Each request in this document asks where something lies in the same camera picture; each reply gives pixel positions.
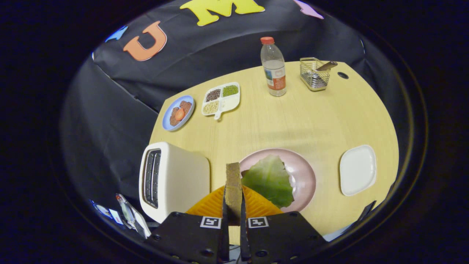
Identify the clear bottle with red cap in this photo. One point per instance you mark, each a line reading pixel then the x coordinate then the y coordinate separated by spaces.
pixel 274 69

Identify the pile of green beans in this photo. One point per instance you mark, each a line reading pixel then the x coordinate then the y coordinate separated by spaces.
pixel 230 90

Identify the green lettuce leaf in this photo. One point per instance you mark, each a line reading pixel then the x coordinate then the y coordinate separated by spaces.
pixel 269 179

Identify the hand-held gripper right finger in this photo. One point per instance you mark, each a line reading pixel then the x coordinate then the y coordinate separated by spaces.
pixel 244 238

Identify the pink plate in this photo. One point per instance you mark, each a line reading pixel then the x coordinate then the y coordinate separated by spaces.
pixel 302 176

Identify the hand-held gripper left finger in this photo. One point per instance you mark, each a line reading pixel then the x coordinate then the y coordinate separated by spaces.
pixel 224 238

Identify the black backdrop cloth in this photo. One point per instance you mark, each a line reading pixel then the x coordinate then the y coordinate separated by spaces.
pixel 205 51

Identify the pile of dark beans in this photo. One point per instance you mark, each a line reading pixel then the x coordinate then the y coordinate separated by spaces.
pixel 213 95

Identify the brown meat patty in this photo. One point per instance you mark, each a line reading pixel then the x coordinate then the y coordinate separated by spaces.
pixel 173 120
pixel 186 105

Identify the small white dish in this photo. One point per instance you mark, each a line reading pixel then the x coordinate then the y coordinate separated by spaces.
pixel 358 170

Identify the olive brown toast slice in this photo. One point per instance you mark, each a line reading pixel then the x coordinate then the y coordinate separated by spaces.
pixel 233 183

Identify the red tomato slice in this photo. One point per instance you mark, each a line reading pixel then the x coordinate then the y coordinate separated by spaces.
pixel 180 114

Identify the blue plate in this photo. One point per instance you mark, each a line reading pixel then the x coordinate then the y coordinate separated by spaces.
pixel 167 123

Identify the white divided tray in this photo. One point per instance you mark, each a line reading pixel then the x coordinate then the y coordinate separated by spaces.
pixel 231 103

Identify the white toaster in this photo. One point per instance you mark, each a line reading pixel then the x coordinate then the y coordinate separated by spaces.
pixel 183 179

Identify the pile of pale soybeans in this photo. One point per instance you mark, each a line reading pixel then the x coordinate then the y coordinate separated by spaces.
pixel 211 107

